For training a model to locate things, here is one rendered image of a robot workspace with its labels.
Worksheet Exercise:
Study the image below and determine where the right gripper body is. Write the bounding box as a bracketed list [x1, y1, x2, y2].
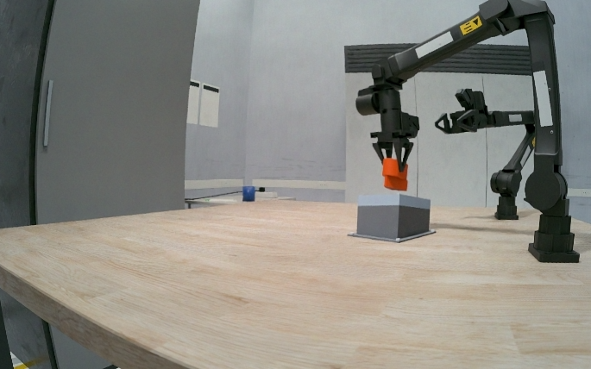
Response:
[450, 110, 480, 134]

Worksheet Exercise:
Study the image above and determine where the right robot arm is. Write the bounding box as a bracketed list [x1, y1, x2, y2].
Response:
[455, 89, 535, 220]

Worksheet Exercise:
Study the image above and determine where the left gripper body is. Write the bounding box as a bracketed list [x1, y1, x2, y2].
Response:
[370, 109, 415, 144]

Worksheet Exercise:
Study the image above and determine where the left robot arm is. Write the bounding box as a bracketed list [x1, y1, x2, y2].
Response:
[355, 0, 580, 263]

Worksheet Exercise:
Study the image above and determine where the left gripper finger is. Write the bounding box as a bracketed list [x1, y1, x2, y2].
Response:
[372, 143, 393, 166]
[393, 141, 413, 172]

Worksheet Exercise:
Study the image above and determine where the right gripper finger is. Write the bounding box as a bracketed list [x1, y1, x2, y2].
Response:
[435, 113, 450, 134]
[456, 109, 477, 133]

